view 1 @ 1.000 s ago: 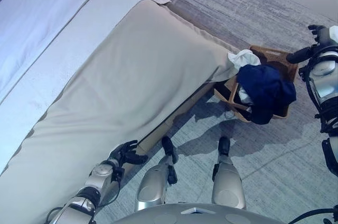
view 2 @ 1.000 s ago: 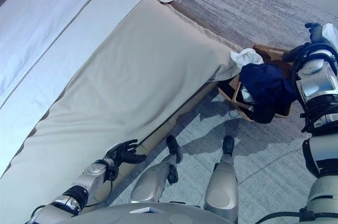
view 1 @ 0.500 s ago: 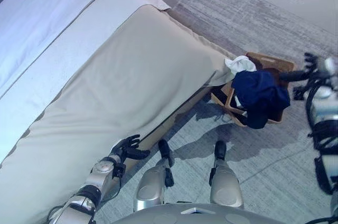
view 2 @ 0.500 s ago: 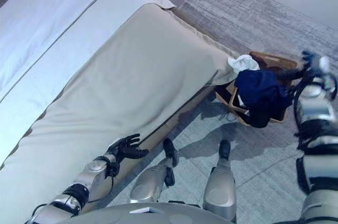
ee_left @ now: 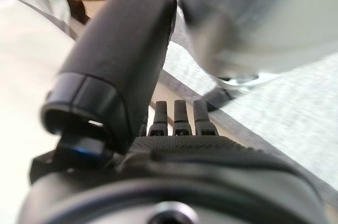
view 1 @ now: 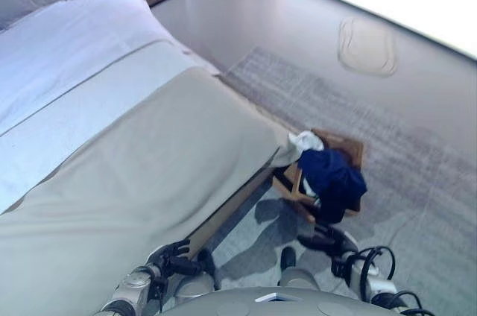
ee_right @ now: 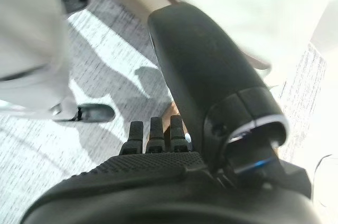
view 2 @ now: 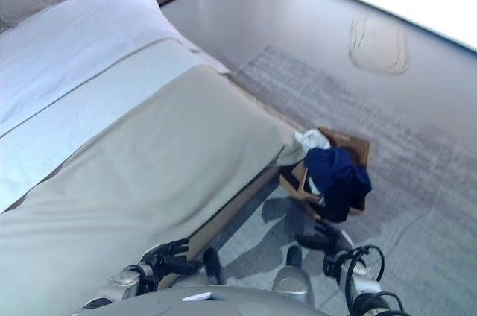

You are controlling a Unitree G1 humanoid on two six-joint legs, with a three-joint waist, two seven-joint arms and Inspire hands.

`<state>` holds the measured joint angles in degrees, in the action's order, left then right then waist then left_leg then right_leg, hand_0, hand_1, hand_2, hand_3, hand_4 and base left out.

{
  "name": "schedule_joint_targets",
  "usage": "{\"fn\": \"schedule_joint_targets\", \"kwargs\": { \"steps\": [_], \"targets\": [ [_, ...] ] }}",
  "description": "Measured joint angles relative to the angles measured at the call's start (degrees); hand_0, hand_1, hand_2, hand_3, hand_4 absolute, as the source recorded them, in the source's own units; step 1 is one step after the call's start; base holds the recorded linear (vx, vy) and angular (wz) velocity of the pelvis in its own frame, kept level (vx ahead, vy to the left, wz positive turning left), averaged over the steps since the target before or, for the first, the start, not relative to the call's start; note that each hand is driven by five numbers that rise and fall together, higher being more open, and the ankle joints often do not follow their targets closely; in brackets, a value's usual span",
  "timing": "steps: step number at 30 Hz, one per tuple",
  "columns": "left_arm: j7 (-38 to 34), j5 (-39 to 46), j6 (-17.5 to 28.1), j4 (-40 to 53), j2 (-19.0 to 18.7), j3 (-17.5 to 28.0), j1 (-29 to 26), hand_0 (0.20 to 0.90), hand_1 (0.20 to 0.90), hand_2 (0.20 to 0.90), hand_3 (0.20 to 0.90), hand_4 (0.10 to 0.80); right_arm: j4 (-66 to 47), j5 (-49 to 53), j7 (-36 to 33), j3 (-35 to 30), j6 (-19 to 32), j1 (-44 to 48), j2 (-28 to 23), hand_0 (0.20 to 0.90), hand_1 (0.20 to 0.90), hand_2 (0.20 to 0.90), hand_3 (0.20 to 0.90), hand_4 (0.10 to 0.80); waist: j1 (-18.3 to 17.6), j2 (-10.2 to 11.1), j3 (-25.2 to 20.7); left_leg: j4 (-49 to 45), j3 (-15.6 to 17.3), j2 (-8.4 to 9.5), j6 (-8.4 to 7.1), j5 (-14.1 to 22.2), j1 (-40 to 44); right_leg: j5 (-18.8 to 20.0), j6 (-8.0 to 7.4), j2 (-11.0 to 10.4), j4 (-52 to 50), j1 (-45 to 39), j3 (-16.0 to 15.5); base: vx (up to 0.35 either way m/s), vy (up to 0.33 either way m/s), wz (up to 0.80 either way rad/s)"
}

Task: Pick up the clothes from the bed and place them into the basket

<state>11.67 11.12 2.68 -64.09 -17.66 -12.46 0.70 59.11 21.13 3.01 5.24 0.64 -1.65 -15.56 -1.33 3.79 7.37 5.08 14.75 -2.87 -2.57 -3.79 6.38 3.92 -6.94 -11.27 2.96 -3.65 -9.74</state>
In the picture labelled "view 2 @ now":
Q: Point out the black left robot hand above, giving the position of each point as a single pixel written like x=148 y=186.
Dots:
x=175 y=260

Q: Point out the black right robot foot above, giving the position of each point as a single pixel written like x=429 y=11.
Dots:
x=294 y=256

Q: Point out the black robot foot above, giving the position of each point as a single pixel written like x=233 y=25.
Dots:
x=212 y=264
x=294 y=256

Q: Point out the white garment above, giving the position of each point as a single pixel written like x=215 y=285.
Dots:
x=313 y=141

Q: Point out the brown wicker basket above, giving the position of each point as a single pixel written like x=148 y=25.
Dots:
x=357 y=148

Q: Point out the grey robot torso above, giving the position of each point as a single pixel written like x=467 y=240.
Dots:
x=208 y=305

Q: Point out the black left robot foot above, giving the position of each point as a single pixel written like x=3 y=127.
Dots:
x=212 y=264

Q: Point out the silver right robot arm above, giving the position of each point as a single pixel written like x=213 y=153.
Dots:
x=363 y=286

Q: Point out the brown upholstered bed frame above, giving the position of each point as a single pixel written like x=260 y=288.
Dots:
x=238 y=211

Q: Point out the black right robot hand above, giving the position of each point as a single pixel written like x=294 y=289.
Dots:
x=322 y=237

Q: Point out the dark blue garment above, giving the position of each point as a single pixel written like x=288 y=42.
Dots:
x=335 y=178

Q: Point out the large grey striped rug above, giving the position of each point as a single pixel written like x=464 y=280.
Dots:
x=410 y=152

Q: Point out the small oval beige rug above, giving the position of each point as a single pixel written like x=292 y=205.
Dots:
x=378 y=45

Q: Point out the white duvet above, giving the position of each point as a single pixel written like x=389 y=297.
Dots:
x=93 y=44

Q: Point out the bed with beige cover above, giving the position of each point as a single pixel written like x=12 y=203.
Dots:
x=167 y=144

